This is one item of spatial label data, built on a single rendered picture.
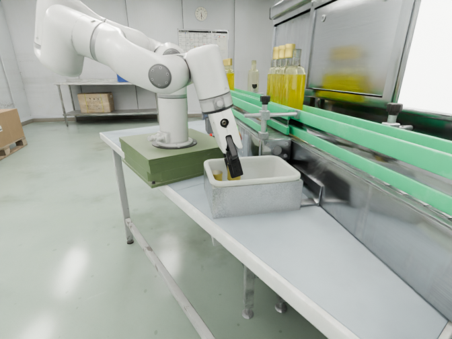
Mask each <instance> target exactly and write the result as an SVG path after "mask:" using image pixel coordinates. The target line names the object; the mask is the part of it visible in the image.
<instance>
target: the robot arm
mask: <svg viewBox="0 0 452 339"><path fill-rule="evenodd" d="M34 53H35V55H36V56H37V58H38V60H39V61H40V62H41V63H42V64H43V65H44V66H45V67H46V68H47V69H49V70H51V71H52V72H54V73H57V74H59V75H62V76H65V77H78V76H80V74H82V70H83V62H84V57H87V58H89V59H92V60H94V61H97V62H99V63H101V64H104V65H107V66H109V67H110V68H111V69H112V70H113V71H114V72H115V73H117V74H118V75H119V76H120V77H122V78H123V79H125V80H126V81H128V82H130V83H133V84H135V85H138V86H139V87H142V88H145V89H148V90H149V91H152V92H155V93H157V99H158V109H159V128H160V131H157V134H156V135H151V136H148V137H147V139H148V141H149V142H151V141H156V143H157V144H158V145H161V146H164V147H182V146H186V145H190V144H192V143H193V140H192V139H191V138H190V137H188V104H187V86H188V85H190V84H194V87H195V90H196V94H197V96H198V99H199V103H200V107H201V110H202V114H208V115H209V120H210V123H211V126H212V130H213V133H214V136H215V139H216V141H217V144H218V146H219V148H220V149H221V150H222V152H223V156H224V160H225V165H226V168H227V166H228V168H229V173H230V175H231V178H236V177H238V176H242V175H243V170H242V167H241V163H240V160H239V156H238V154H237V149H236V147H237V148H238V149H242V147H243V145H242V143H241V139H240V135H239V131H238V129H237V125H236V122H235V119H234V116H233V112H232V111H231V107H233V100H232V97H231V92H230V89H229V84H228V80H227V76H226V72H225V68H224V64H223V59H222V56H221V51H220V49H219V47H218V46H217V45H216V44H205V45H201V46H198V47H196V48H193V49H191V50H189V51H188V52H186V53H185V52H184V51H183V49H182V48H181V47H180V46H178V45H177V44H174V43H171V42H168V43H165V44H164V43H161V42H158V41H156V40H153V39H151V38H148V37H146V35H144V33H142V32H140V31H138V30H135V29H132V28H128V27H126V26H122V25H120V24H117V23H115V22H112V21H110V20H107V19H106V18H103V17H100V16H99V15H98V14H96V13H94V12H93V11H92V10H91V9H90V8H88V7H87V6H86V5H84V4H83V3H82V2H80V0H37V4H36V22H35V36H34Z"/></svg>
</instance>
